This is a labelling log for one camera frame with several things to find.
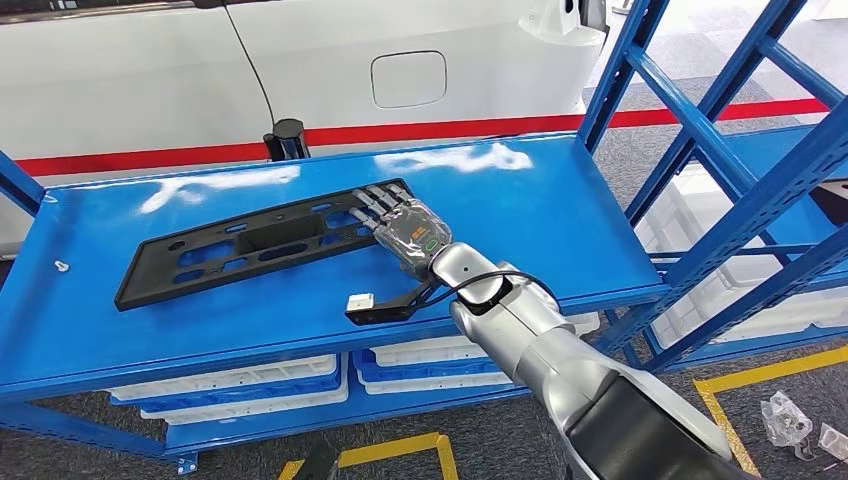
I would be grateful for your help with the large white plastic crate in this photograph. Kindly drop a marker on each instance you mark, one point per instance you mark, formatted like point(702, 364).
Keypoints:
point(762, 311)

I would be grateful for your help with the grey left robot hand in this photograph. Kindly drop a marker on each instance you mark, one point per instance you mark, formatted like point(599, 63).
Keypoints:
point(318, 464)

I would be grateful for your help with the small white clip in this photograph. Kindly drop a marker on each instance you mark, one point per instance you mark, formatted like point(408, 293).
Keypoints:
point(61, 266)

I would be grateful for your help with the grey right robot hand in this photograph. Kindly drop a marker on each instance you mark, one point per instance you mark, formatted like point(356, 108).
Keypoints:
point(414, 232)

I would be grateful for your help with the white car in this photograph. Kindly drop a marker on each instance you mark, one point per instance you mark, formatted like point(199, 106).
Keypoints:
point(166, 79)

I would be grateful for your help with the black cylindrical post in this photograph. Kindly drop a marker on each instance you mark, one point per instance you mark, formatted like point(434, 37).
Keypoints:
point(288, 139)

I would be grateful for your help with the clear plastic bag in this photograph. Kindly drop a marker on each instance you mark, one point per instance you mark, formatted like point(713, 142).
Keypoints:
point(785, 417)
point(835, 442)

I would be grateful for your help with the yellow floor tape square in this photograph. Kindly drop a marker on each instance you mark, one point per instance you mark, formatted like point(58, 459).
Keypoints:
point(391, 450)
point(768, 366)

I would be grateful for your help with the blue metal shelf rack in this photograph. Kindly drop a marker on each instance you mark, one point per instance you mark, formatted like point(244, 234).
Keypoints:
point(530, 218)
point(788, 149)

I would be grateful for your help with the red floor tape stripe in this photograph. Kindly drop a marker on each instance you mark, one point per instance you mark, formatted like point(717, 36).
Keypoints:
point(397, 132)

